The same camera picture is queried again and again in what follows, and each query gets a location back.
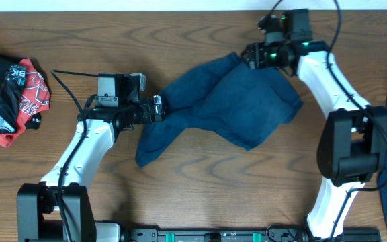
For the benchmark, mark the green rail clamp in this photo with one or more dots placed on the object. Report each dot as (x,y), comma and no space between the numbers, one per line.
(256,237)
(170,237)

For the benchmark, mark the black aluminium mounting rail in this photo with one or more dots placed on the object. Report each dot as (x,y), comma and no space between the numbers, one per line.
(213,235)

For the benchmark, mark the black red clothes pile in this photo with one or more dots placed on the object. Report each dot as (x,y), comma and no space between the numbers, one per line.
(24,95)

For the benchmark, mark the green rail clamp left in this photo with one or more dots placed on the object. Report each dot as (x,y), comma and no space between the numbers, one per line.
(170,237)

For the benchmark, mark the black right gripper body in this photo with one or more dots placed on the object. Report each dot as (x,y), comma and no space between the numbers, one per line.
(265,57)

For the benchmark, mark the green rail clamp right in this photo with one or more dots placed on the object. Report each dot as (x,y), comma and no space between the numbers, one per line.
(256,237)

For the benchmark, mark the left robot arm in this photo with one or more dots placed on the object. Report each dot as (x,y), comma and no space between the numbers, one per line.
(58,207)

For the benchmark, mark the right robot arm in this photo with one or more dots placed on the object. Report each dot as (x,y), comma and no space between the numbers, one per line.
(353,144)

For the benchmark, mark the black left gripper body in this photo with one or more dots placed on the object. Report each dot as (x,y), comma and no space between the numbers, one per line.
(144,111)

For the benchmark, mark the dark blue shorts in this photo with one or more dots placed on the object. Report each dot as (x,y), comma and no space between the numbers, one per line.
(242,105)

